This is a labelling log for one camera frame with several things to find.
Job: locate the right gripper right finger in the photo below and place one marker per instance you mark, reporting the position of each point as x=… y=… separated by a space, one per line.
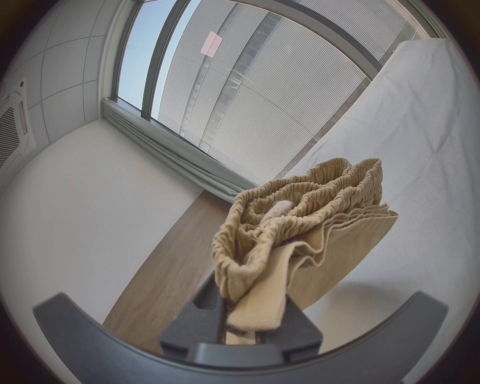
x=300 y=330

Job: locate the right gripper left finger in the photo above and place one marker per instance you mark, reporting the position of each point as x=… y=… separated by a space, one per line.
x=195 y=326

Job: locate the tan shorts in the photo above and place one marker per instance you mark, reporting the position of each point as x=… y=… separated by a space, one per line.
x=300 y=232

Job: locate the bed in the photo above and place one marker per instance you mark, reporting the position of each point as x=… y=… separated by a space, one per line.
x=412 y=150

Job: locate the grey-green curtain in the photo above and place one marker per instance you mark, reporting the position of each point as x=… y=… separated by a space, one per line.
x=168 y=150

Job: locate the window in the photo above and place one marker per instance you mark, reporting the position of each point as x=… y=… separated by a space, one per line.
x=281 y=75

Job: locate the white ceiling air vent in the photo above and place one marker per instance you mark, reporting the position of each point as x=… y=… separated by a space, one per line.
x=13 y=131

